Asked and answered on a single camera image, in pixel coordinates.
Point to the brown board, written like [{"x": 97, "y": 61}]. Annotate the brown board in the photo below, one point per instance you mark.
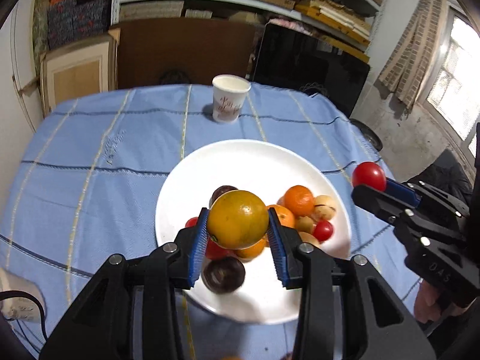
[{"x": 180, "y": 48}]

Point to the beige framed panel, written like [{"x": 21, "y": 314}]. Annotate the beige framed panel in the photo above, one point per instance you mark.
[{"x": 75, "y": 75}]

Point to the stack of patterned blue boxes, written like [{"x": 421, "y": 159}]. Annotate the stack of patterned blue boxes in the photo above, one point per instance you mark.
[{"x": 78, "y": 18}]

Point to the smooth dark red plum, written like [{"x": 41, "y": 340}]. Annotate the smooth dark red plum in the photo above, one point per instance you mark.
[{"x": 221, "y": 194}]

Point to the spotted tan loquat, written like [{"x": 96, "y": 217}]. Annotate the spotted tan loquat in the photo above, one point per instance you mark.
[{"x": 325, "y": 207}]

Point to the large dark purple fruit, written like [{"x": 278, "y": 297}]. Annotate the large dark purple fruit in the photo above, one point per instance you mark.
[{"x": 224, "y": 274}]

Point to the person's right hand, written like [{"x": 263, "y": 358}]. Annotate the person's right hand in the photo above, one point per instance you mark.
[{"x": 429, "y": 303}]

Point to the dark bag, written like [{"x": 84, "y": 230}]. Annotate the dark bag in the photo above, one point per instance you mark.
[{"x": 446, "y": 172}]

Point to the black wheel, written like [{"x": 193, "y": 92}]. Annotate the black wheel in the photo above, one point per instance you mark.
[{"x": 369, "y": 138}]

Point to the white oval plate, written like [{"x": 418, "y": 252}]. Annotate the white oval plate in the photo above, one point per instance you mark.
[{"x": 225, "y": 165}]

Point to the blue checked tablecloth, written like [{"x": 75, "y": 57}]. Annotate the blue checked tablecloth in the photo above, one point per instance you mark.
[{"x": 93, "y": 195}]

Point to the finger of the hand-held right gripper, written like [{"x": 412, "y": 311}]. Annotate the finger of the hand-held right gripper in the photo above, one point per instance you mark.
[
  {"x": 401, "y": 191},
  {"x": 375, "y": 198}
]

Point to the beige checked curtain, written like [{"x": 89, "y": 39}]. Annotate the beige checked curtain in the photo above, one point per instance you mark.
[{"x": 416, "y": 48}]

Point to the small red tomato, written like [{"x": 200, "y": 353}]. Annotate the small red tomato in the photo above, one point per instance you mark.
[{"x": 323, "y": 230}]

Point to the barred window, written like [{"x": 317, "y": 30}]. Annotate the barred window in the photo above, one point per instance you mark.
[{"x": 453, "y": 82}]

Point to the black flat panel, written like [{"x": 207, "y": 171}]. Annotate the black flat panel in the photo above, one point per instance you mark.
[{"x": 307, "y": 60}]

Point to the small tan loquat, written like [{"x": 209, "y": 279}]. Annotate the small tan loquat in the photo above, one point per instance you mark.
[{"x": 303, "y": 223}]

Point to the orange-tan round fruit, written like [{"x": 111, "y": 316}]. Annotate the orange-tan round fruit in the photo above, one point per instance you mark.
[{"x": 309, "y": 239}]

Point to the white paper cup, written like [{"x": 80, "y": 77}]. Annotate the white paper cup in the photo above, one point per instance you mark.
[{"x": 228, "y": 101}]

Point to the large yellow-green orange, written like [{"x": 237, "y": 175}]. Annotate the large yellow-green orange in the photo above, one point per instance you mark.
[{"x": 238, "y": 219}]

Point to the white power adapter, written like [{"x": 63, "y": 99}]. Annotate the white power adapter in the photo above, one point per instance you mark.
[{"x": 15, "y": 307}]

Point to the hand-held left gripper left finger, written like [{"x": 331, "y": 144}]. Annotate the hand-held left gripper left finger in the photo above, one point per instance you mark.
[{"x": 198, "y": 247}]

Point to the small orange mandarin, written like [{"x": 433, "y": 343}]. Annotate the small orange mandarin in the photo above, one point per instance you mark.
[
  {"x": 287, "y": 217},
  {"x": 251, "y": 252},
  {"x": 298, "y": 200}
]

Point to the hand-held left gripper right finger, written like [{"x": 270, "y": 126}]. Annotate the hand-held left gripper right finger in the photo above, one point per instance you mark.
[{"x": 277, "y": 247}]

